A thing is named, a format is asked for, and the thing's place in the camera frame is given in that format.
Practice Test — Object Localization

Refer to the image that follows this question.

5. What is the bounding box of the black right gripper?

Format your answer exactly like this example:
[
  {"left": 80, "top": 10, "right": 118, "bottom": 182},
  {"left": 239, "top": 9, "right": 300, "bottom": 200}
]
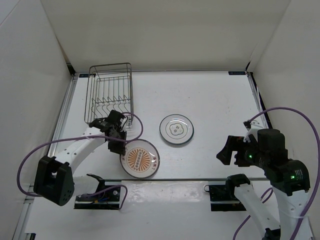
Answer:
[{"left": 215, "top": 135, "right": 268, "bottom": 168}]

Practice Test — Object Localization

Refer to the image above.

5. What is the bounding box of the white plate orange sunburst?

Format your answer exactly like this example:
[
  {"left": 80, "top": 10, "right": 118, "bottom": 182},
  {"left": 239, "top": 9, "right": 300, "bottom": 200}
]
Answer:
[{"left": 119, "top": 139, "right": 160, "bottom": 179}]

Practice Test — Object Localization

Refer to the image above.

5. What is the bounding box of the white plate green flower outline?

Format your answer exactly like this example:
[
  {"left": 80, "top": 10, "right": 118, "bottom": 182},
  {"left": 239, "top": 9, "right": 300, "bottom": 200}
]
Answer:
[{"left": 159, "top": 119, "right": 195, "bottom": 147}]

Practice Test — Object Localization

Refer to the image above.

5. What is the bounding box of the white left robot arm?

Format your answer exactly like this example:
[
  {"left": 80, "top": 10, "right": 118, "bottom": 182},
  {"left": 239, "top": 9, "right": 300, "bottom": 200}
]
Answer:
[{"left": 33, "top": 110, "right": 128, "bottom": 206}]

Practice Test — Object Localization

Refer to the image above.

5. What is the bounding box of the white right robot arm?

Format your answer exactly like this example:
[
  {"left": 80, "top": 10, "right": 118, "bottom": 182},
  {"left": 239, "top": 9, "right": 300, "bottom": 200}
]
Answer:
[{"left": 216, "top": 129, "right": 312, "bottom": 240}]

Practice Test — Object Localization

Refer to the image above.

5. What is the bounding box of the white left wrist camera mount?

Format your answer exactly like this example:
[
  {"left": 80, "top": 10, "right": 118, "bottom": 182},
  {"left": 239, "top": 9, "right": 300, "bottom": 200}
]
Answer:
[{"left": 119, "top": 116, "right": 128, "bottom": 131}]

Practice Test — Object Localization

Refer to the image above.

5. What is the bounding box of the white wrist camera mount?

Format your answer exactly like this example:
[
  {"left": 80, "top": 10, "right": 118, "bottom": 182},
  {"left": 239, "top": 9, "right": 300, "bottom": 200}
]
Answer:
[
  {"left": 119, "top": 116, "right": 128, "bottom": 131},
  {"left": 243, "top": 120, "right": 264, "bottom": 143}
]

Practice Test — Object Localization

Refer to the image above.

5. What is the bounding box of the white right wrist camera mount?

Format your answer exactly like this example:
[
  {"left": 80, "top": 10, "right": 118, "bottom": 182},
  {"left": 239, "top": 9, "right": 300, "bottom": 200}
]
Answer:
[{"left": 243, "top": 120, "right": 264, "bottom": 143}]

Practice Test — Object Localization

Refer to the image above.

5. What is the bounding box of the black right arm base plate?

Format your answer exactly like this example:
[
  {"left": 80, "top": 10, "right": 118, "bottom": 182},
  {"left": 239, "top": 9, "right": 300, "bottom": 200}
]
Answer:
[{"left": 203, "top": 184, "right": 246, "bottom": 212}]

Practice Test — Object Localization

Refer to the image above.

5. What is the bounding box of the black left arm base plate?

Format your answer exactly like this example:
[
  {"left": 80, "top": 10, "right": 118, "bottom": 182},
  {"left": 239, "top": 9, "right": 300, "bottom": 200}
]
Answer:
[{"left": 73, "top": 184, "right": 122, "bottom": 210}]

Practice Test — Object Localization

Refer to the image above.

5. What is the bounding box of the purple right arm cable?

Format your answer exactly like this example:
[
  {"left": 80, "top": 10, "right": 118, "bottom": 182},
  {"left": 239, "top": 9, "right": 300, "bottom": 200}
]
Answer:
[{"left": 231, "top": 106, "right": 320, "bottom": 240}]

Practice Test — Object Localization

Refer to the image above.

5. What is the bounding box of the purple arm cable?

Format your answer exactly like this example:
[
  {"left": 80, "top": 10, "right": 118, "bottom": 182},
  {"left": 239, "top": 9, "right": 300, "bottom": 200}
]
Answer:
[
  {"left": 231, "top": 106, "right": 320, "bottom": 240},
  {"left": 16, "top": 112, "right": 144, "bottom": 210}
]

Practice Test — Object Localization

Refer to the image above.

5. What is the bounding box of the metal wire dish rack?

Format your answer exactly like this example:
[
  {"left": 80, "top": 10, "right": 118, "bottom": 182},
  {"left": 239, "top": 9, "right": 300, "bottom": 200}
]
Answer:
[{"left": 84, "top": 62, "right": 134, "bottom": 124}]

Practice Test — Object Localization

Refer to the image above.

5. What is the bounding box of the metal rail front bar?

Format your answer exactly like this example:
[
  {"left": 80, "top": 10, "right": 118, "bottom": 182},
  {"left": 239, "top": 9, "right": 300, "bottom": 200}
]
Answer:
[{"left": 99, "top": 176, "right": 273, "bottom": 182}]

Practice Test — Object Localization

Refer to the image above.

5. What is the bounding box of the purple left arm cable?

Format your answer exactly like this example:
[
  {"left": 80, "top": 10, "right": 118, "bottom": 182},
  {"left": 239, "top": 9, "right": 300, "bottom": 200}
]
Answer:
[{"left": 16, "top": 112, "right": 144, "bottom": 210}]

